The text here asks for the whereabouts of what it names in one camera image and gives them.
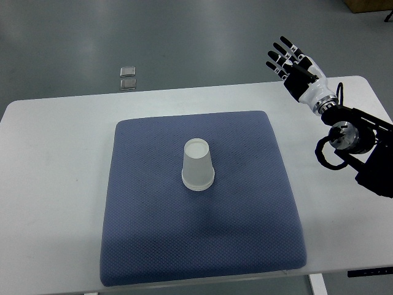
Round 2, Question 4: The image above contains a black tripod leg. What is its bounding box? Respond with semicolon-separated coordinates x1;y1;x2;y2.
384;10;393;22

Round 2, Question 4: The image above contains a white paper cup on cushion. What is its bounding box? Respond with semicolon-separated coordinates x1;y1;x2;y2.
181;173;215;192

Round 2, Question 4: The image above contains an upper metal floor plate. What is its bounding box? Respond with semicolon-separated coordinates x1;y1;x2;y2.
120;66;136;77

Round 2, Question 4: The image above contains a brown cardboard box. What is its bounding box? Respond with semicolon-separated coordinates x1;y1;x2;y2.
343;0;392;14

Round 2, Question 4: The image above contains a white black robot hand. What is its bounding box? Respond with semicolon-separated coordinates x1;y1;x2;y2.
265;36;337;114

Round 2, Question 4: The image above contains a blue textured cushion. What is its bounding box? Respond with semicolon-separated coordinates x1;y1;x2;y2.
100;111;307;286

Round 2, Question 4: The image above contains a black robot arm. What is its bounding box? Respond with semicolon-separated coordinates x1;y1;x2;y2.
266;36;392;198

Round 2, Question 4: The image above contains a white table leg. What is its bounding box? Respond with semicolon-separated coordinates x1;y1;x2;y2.
308;273;328;295

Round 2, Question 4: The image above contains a black desk control panel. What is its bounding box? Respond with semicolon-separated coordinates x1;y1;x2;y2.
347;266;393;278

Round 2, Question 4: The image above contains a white paper cup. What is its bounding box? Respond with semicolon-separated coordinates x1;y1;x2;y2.
181;138;215;184
181;173;215;192

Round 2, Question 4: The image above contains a black looped cable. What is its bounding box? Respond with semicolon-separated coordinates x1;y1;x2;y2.
314;82;349;170

